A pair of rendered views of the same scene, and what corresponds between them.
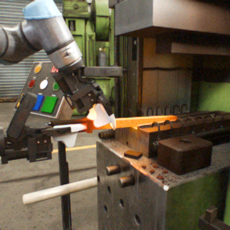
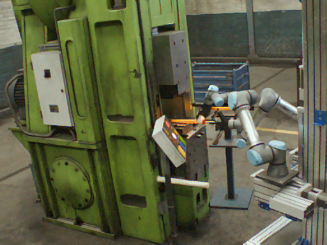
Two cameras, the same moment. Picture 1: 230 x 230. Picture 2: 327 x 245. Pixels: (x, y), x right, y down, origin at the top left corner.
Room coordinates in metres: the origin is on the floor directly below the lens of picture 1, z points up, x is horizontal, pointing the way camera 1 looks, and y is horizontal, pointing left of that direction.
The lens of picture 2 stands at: (2.49, 2.58, 2.05)
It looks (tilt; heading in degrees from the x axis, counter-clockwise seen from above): 18 degrees down; 239
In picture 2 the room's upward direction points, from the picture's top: 7 degrees counter-clockwise
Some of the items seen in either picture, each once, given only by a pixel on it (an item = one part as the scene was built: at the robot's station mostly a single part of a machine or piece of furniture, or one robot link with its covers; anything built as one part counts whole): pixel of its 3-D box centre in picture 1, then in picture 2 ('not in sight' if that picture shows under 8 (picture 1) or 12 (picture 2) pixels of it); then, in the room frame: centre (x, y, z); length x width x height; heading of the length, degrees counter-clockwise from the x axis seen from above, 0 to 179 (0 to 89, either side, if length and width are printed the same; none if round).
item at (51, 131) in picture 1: (52, 130); not in sight; (0.52, 0.15, 1.02); 0.09 x 0.05 x 0.02; 116
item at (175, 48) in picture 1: (197, 45); (159, 94); (0.78, -0.28, 1.24); 0.30 x 0.07 x 0.06; 118
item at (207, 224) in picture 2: not in sight; (200, 223); (0.66, 0.00, 0.01); 0.58 x 0.39 x 0.01; 28
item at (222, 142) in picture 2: not in sight; (228, 138); (0.14, -0.16, 0.67); 0.40 x 0.30 x 0.02; 37
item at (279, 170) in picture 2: not in sight; (277, 166); (0.62, 0.91, 0.87); 0.15 x 0.15 x 0.10
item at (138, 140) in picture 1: (178, 127); (165, 126); (0.78, -0.23, 0.96); 0.42 x 0.20 x 0.09; 118
